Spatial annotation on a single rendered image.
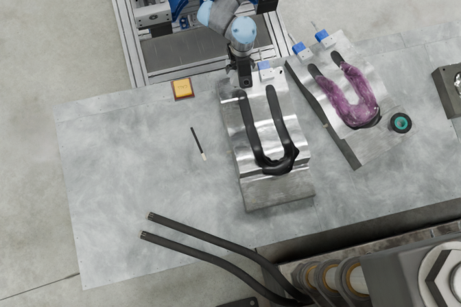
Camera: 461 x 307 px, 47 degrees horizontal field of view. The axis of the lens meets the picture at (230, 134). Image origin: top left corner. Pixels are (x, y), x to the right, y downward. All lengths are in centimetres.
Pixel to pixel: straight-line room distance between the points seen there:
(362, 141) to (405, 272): 122
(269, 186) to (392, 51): 77
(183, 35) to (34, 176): 107
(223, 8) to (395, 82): 85
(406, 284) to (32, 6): 280
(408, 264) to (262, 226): 122
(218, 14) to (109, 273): 98
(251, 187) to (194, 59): 103
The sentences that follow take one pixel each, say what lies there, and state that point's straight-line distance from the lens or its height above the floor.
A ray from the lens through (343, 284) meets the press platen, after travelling 124.
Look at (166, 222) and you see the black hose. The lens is 191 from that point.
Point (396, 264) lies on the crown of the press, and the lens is 80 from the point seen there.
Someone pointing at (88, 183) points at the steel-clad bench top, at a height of 80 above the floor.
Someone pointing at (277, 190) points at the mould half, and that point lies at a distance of 192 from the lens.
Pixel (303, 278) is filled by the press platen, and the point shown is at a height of 104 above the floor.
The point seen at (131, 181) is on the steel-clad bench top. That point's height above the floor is 80.
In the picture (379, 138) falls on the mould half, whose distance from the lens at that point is 199.
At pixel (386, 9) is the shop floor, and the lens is 329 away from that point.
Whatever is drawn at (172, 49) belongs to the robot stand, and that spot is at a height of 21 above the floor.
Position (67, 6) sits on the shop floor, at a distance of 322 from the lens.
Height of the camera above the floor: 274
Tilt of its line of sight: 75 degrees down
